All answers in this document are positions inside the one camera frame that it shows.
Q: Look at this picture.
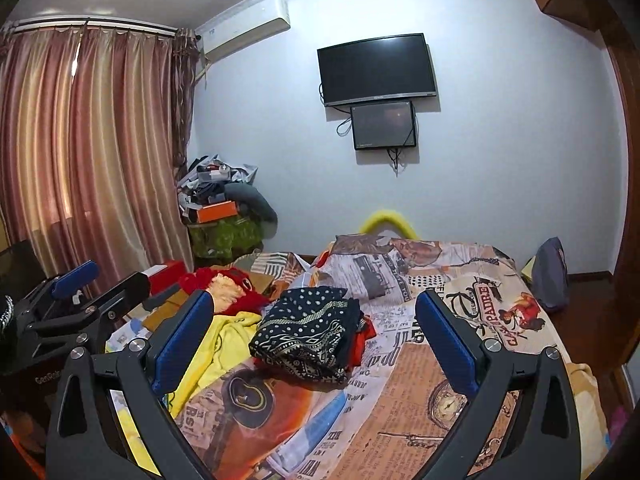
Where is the large black wall television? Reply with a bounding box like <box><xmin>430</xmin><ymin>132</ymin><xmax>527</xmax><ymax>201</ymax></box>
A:
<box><xmin>317</xmin><ymin>34</ymin><xmax>438</xmax><ymax>107</ymax></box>

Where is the pile of clutter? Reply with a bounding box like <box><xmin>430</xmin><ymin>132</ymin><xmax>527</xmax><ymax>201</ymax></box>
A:
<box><xmin>177</xmin><ymin>155</ymin><xmax>258</xmax><ymax>211</ymax></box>

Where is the grey backpack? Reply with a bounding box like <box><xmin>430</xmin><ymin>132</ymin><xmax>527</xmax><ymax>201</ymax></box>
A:
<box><xmin>531</xmin><ymin>237</ymin><xmax>571</xmax><ymax>311</ymax></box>

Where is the navy patterned hoodie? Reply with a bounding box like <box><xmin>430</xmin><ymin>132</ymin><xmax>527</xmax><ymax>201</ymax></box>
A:
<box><xmin>249</xmin><ymin>286</ymin><xmax>363</xmax><ymax>386</ymax></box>

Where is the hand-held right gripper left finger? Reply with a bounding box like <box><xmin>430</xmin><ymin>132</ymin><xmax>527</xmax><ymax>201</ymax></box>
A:
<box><xmin>45</xmin><ymin>289</ymin><xmax>216</xmax><ymax>480</ymax></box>

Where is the white curtain rail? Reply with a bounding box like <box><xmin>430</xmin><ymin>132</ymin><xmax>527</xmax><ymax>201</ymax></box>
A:
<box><xmin>0</xmin><ymin>16</ymin><xmax>181</xmax><ymax>37</ymax></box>

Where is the green patterned cloth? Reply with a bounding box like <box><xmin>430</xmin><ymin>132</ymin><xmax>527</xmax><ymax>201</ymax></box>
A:
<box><xmin>187</xmin><ymin>217</ymin><xmax>266</xmax><ymax>263</ymax></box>

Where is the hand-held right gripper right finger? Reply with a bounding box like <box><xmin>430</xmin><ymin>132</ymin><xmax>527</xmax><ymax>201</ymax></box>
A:
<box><xmin>415</xmin><ymin>289</ymin><xmax>583</xmax><ymax>480</ymax></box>

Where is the orange box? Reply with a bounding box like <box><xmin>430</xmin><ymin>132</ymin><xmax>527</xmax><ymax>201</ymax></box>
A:
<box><xmin>196</xmin><ymin>201</ymin><xmax>237</xmax><ymax>223</ymax></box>

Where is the small black wall monitor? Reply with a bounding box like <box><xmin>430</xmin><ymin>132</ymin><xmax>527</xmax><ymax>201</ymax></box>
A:
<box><xmin>350</xmin><ymin>101</ymin><xmax>418</xmax><ymax>151</ymax></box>

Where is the black panel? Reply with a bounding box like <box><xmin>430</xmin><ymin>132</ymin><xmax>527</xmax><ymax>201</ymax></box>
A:
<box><xmin>0</xmin><ymin>240</ymin><xmax>48</xmax><ymax>306</ymax></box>

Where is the red box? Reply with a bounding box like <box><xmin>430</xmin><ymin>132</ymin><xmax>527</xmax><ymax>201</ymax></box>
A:
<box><xmin>145</xmin><ymin>260</ymin><xmax>193</xmax><ymax>293</ymax></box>

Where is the yellow garment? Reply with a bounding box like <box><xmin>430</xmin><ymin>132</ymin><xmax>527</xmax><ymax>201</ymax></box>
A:
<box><xmin>107</xmin><ymin>310</ymin><xmax>263</xmax><ymax>461</ymax></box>

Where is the striped pink curtain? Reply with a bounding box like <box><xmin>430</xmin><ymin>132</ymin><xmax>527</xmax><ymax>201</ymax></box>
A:
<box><xmin>0</xmin><ymin>22</ymin><xmax>196</xmax><ymax>281</ymax></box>

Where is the brown patterned curtain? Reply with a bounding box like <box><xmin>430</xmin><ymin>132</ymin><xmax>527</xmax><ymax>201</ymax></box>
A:
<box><xmin>171</xmin><ymin>27</ymin><xmax>198</xmax><ymax>171</ymax></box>

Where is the grey cushion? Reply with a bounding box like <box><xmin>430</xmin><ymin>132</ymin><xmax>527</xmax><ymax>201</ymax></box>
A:
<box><xmin>225</xmin><ymin>182</ymin><xmax>278</xmax><ymax>226</ymax></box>

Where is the yellow fuzzy ring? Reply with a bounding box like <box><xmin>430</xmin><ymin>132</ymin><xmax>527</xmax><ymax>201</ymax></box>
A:
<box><xmin>359</xmin><ymin>210</ymin><xmax>418</xmax><ymax>238</ymax></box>

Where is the brown wooden door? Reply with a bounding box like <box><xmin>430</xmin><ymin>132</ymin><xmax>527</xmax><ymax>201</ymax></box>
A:
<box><xmin>600</xmin><ymin>35</ymin><xmax>638</xmax><ymax>366</ymax></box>

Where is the white air conditioner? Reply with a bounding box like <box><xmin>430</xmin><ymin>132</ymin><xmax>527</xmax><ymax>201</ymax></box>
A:
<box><xmin>197</xmin><ymin>0</ymin><xmax>291</xmax><ymax>58</ymax></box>

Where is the red plush toy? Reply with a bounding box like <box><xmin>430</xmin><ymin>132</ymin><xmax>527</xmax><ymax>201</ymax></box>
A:
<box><xmin>180</xmin><ymin>267</ymin><xmax>271</xmax><ymax>316</ymax></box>

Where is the red garment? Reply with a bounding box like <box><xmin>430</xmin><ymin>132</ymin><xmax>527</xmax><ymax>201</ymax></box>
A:
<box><xmin>345</xmin><ymin>317</ymin><xmax>378</xmax><ymax>368</ymax></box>

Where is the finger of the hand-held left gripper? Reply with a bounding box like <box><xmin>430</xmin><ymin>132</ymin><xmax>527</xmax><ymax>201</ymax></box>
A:
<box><xmin>22</xmin><ymin>260</ymin><xmax>101</xmax><ymax>320</ymax></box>
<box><xmin>30</xmin><ymin>271</ymin><xmax>152</xmax><ymax>350</ymax></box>

